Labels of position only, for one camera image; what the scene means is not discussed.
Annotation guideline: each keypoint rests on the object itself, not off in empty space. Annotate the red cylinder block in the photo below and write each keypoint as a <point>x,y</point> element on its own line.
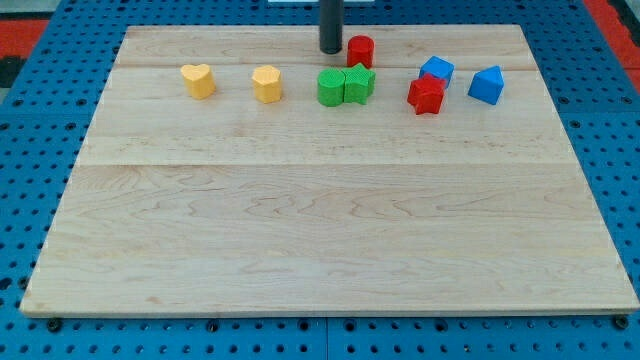
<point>360,50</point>

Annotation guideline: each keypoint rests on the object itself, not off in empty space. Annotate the green star block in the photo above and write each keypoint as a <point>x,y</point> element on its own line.
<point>359,84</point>

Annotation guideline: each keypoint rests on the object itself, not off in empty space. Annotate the red star block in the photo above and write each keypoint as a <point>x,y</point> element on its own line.
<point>426,94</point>

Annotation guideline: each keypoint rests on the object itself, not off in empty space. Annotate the green cylinder block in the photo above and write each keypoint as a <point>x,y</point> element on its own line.
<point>330,87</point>

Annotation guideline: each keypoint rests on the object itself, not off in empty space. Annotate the light wooden board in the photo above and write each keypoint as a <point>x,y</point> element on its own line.
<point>228,207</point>

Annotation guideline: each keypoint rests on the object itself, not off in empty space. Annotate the yellow pentagon block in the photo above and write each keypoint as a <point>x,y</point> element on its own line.
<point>267,84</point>

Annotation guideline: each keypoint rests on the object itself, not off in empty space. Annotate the yellow heart block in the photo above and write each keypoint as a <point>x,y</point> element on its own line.
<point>198,80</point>

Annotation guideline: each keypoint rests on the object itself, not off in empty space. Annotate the blue cube block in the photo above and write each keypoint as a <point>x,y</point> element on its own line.
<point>438,68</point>

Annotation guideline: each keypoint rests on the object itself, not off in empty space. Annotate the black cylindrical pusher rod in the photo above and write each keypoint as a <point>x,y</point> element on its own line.
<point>331,20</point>

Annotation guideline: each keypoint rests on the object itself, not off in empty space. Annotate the blue triangular prism block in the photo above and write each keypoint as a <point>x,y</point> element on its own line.
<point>487,85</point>

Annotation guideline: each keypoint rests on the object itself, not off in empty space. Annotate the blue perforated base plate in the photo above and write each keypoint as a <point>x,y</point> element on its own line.
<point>63,64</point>

